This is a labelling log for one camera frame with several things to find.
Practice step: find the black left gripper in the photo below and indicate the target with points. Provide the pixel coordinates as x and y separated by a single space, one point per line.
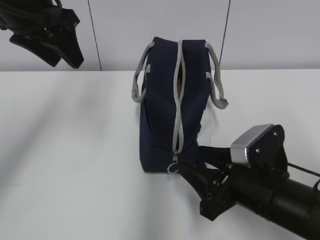
27 17

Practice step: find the brown bread roll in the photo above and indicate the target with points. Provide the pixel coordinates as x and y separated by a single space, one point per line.
179 86

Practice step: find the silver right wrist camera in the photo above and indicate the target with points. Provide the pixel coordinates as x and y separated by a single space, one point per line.
240 148

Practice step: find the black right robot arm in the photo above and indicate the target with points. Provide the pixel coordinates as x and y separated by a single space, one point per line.
295 207

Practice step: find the navy blue lunch bag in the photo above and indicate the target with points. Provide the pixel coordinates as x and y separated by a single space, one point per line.
169 125

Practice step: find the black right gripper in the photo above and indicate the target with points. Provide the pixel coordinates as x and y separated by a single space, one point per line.
230 184

